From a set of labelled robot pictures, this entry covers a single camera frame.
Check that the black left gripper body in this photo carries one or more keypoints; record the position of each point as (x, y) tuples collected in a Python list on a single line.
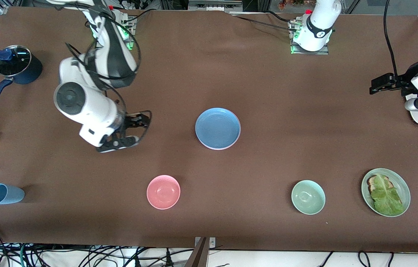
[(404, 80)]

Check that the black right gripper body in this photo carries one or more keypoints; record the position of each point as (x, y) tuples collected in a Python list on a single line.
[(133, 121)]

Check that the blue plate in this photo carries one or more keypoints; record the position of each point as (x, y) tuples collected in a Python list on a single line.
[(218, 128)]

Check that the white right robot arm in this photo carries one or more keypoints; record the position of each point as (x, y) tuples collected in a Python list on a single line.
[(90, 107)]

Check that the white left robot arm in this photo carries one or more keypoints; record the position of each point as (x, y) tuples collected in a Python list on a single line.
[(320, 22)]

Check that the pink bowl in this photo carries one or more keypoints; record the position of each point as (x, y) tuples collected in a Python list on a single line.
[(163, 192)]

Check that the brown bread slice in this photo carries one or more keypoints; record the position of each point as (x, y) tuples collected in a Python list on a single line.
[(372, 182)]

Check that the green plate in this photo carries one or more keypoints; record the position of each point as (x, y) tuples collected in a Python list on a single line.
[(403, 189)]

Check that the dark blue pot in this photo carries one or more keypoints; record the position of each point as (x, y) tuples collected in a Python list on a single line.
[(33, 72)]

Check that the green lettuce leaf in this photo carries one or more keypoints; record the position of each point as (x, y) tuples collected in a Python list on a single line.
[(387, 198)]

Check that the green bowl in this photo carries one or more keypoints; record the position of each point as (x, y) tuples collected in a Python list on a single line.
[(308, 197)]

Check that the glass lid blue knob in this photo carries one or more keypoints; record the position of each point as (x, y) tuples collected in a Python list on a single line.
[(12, 61)]

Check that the blue cup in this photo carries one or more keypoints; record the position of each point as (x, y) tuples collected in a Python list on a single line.
[(5, 194)]

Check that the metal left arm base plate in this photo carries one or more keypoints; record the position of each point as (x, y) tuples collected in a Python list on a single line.
[(325, 51)]

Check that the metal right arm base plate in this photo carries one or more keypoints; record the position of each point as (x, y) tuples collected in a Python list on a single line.
[(131, 40)]

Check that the metal table edge bracket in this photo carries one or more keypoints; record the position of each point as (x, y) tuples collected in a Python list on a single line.
[(212, 241)]

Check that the dark camera stand strut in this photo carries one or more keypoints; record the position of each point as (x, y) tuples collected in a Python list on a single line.
[(198, 256)]

